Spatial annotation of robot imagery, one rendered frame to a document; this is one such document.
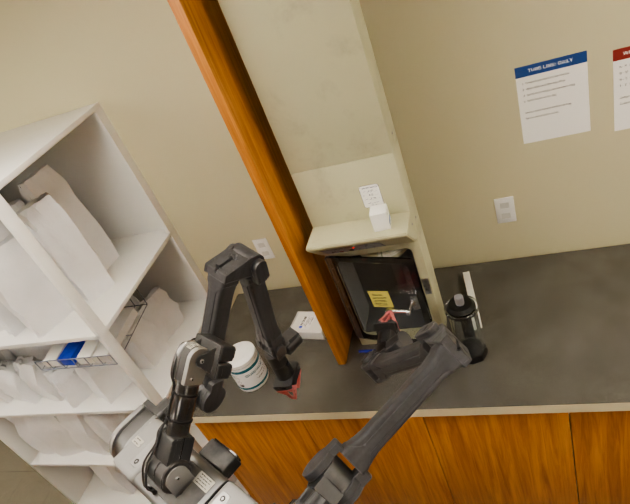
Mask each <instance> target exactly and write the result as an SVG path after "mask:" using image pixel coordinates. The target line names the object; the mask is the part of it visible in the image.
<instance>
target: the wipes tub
mask: <svg viewBox="0 0 630 504"><path fill-rule="evenodd" d="M233 346H235V348H236V352H235V356H234V359H233V360H232V361H230V362H229V363H230V364H231V365H232V371H231V375H232V377H233V378H234V380H235V382H236V383H237V385H238V386H239V387H240V389H241V390H243V391H246V392H251V391H255V390H257V389H259V388H260V387H262V386H263V385H264V384H265V383H266V381H267V379H268V377H269V371H268V369H267V367H266V365H265V364H264V362H263V360H262V358H261V357H260V355H259V353H258V351H257V350H256V348H255V346H254V345H253V344H252V343H251V342H249V341H242V342H238V343H236V344H234V345H233Z"/></svg>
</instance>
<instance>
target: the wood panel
mask: <svg viewBox="0 0 630 504"><path fill-rule="evenodd" d="M167 1H168V3H169V6H170V8H171V10H172V12H173V14H174V16H175V18H176V20H177V23H178V25H179V27H180V29H181V31H182V33H183V35H184V37H185V40H186V42H187V44H188V46H189V48H190V50H191V52H192V54H193V57H194V59H195V61H196V63H197V65H198V67H199V69H200V71H201V74H202V76H203V78H204V80H205V82H206V84H207V86H208V88H209V91H210V93H211V95H212V97H213V99H214V101H215V103H216V105H217V108H218V110H219V112H220V114H221V116H222V118H223V120H224V122H225V125H226V127H227V129H228V131H229V133H230V135H231V137H232V139H233V141H234V144H235V146H236V148H237V150H238V152H239V154H240V156H241V158H242V161H243V163H244V165H245V167H246V169H247V171H248V173H249V175H250V178H251V180H252V182H253V184H254V186H255V188H256V190H257V192H258V195H259V197H260V199H261V201H262V203H263V205H264V207H265V209H266V212H267V214H268V216H269V218H270V220H271V222H272V224H273V226H274V229H275V231H276V233H277V235H278V237H279V239H280V241H281V243H282V246H283V248H284V250H285V252H286V254H287V256H288V258H289V260H290V263H291V265H292V267H293V269H294V271H295V273H296V275H297V277H298V280H299V282H300V284H301V286H302V288H303V290H304V292H305V294H306V297H307V299H308V301H309V303H310V305H311V307H312V309H313V311H314V314H315V316H316V318H317V320H318V322H319V324H320V326H321V328H322V331H323V333H324V335H325V337H326V339H327V341H328V343H329V345H330V348H331V350H332V352H333V354H334V356H335V358H336V360H337V362H338V365H344V364H346V362H347V357H348V352H349V346H350V341H351V336H352V331H353V326H352V324H351V322H350V319H349V317H348V314H347V312H346V310H345V307H344V305H343V303H342V300H341V298H340V295H339V293H338V291H337V288H336V286H335V284H334V281H333V279H332V277H331V274H330V272H329V269H328V267H327V265H326V262H325V260H324V258H325V255H318V254H314V253H310V252H307V251H306V250H305V249H306V246H307V243H308V241H309V238H310V235H311V232H312V229H313V227H312V224H311V222H310V219H309V217H308V215H307V212H306V210H305V208H304V205H303V203H302V200H301V198H300V196H299V193H298V191H297V188H296V186H295V184H294V181H293V179H292V177H291V174H290V172H289V169H288V167H287V165H286V162H285V160H284V157H283V155H282V153H281V150H280V148H279V146H278V143H277V141H276V138H275V136H274V134H273V131H272V129H271V127H270V124H269V122H268V119H267V117H266V115H265V112H264V110H263V107H262V105H261V103H260V100H259V98H258V96H257V93H256V91H255V88H254V86H253V84H252V81H251V79H250V76H249V74H248V72H247V69H246V67H245V65H244V62H243V60H242V57H241V55H240V53H239V50H238V48H237V45H236V43H235V41H234V38H233V36H232V34H231V31H230V29H229V26H228V24H227V22H226V19H225V17H224V15H223V12H222V10H221V7H220V5H219V3H218V0H167Z"/></svg>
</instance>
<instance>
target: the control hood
mask: <svg viewBox="0 0 630 504"><path fill-rule="evenodd" d="M390 217H391V229H388V230H383V231H378V232H374V229H373V226H372V223H371V220H370V218H367V219H361V220H355V221H349V222H343V223H338V224H332V225H326V226H320V227H314V228H313V229H312V232H311V235H310V238H309V241H308V243H307V246H306V249H305V250H306V251H307V252H310V253H314V254H318V255H328V254H326V253H323V252H319V251H326V250H332V249H339V248H345V247H352V246H358V245H365V244H372V243H378V242H379V243H381V244H383V245H386V246H388V245H395V244H402V243H408V242H415V241H416V240H417V234H416V231H415V227H414V224H413V220H412V217H411V213H410V212H409V211H408V212H402V213H396V214H390Z"/></svg>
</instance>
